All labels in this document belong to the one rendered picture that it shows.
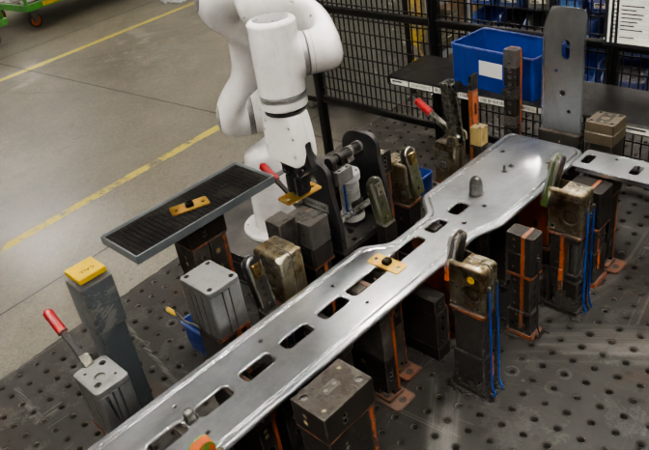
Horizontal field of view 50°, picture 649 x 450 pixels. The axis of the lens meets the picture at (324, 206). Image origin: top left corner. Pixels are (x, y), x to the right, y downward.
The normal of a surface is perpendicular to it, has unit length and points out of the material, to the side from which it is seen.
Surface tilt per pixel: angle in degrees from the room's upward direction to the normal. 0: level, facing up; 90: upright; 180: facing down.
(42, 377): 0
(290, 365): 0
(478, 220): 0
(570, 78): 90
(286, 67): 90
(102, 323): 90
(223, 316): 90
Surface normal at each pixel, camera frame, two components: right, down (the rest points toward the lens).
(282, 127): -0.70, 0.40
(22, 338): -0.14, -0.85
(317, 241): 0.72, 0.27
